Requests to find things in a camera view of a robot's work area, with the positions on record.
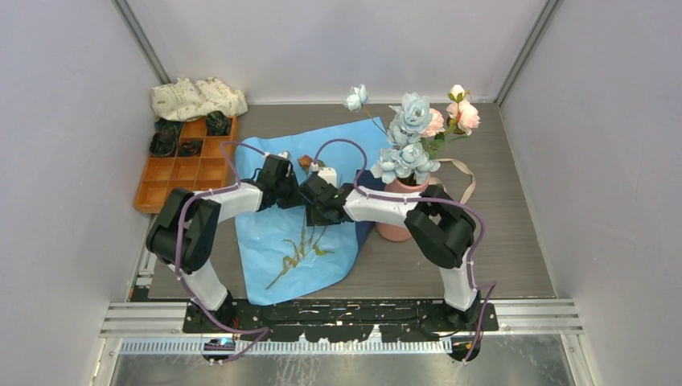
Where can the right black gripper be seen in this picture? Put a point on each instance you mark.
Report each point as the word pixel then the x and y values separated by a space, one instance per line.
pixel 312 218

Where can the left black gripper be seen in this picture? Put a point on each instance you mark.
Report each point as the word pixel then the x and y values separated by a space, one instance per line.
pixel 296 199

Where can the orange rose stem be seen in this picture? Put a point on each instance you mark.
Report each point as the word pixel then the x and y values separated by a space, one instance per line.
pixel 289 262
pixel 308 241

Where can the flower bouquet blue paper wrap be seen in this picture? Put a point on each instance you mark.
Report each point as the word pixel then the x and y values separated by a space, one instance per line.
pixel 259 235

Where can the light blue flower stem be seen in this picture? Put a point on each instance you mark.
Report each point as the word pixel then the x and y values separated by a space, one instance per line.
pixel 407 158

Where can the beige ribbon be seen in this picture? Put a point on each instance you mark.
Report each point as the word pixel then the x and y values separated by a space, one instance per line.
pixel 457 178

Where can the pink peony flower stem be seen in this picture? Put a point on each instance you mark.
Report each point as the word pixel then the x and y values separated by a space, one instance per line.
pixel 459 121

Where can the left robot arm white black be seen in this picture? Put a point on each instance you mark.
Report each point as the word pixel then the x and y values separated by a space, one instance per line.
pixel 183 233

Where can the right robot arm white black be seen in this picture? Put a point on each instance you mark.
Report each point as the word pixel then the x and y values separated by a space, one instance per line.
pixel 441 228

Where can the pink cylindrical vase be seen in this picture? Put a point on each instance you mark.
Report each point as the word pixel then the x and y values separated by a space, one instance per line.
pixel 395 230

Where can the orange compartment tray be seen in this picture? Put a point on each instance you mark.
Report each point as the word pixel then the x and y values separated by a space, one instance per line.
pixel 210 170

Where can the dark rolled sock top right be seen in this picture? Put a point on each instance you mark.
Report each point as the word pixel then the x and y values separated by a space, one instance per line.
pixel 218 124

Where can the dark rolled sock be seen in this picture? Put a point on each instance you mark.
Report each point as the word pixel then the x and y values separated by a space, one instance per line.
pixel 190 148
pixel 218 124
pixel 164 144

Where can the dark rolled sock middle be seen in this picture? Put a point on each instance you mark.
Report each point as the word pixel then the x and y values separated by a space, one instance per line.
pixel 190 148

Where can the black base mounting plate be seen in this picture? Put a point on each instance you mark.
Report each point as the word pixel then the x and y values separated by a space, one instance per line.
pixel 353 320

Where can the dark rolled sock left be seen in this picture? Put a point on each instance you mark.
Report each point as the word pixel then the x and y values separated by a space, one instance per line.
pixel 164 144

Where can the cream patterned cloth bag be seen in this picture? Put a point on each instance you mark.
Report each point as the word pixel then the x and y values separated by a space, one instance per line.
pixel 186 100

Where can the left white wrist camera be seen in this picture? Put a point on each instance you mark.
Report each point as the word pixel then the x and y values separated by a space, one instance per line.
pixel 280 157

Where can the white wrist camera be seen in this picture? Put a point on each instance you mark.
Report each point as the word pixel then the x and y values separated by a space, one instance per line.
pixel 280 157
pixel 328 174

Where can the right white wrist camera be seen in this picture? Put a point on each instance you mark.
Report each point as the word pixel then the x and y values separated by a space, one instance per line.
pixel 328 174

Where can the aluminium rail frame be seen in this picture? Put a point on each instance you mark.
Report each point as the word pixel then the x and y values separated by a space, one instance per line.
pixel 142 340

